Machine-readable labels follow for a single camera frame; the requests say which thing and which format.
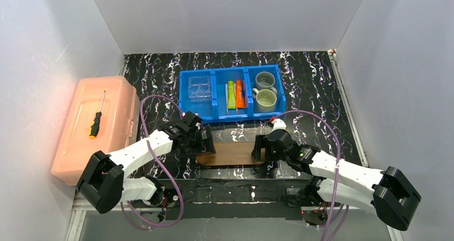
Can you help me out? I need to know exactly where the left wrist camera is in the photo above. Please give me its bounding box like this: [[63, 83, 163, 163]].
[[181, 111, 202, 131]]

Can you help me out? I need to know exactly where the orange toothpaste tube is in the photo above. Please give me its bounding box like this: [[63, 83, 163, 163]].
[[236, 80, 246, 109]]

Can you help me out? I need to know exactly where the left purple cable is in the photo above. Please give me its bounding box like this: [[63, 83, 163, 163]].
[[119, 95, 185, 231]]

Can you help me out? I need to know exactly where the green toothpaste tube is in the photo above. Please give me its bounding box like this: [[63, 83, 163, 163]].
[[228, 81, 236, 109]]

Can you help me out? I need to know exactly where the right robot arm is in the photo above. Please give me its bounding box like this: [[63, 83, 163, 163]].
[[251, 129, 421, 231]]

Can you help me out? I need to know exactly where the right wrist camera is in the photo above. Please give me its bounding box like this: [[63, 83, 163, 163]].
[[271, 118, 286, 132]]

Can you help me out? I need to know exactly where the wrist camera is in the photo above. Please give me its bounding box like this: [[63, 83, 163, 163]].
[[271, 118, 286, 132], [181, 111, 202, 131]]

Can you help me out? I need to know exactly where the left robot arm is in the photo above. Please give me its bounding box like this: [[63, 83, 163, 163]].
[[76, 111, 216, 214]]

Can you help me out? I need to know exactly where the clear plastic holder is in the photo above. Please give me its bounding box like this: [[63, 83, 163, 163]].
[[188, 76, 211, 99]]

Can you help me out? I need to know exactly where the oval wooden tray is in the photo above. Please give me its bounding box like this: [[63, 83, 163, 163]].
[[195, 142, 266, 167]]

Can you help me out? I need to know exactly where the yellow black screwdriver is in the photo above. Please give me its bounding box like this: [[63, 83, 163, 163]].
[[89, 91, 105, 139]]

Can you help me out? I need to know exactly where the light green ceramic mug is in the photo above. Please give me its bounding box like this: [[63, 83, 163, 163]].
[[252, 87, 277, 113]]

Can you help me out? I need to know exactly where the grey ceramic mug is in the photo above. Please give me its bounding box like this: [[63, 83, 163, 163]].
[[255, 71, 276, 90]]

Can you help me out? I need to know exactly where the blue three-compartment plastic bin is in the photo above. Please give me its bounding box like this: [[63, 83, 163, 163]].
[[179, 65, 286, 124]]

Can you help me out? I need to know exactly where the pink plastic storage box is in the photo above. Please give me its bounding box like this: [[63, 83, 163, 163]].
[[51, 76, 140, 186]]

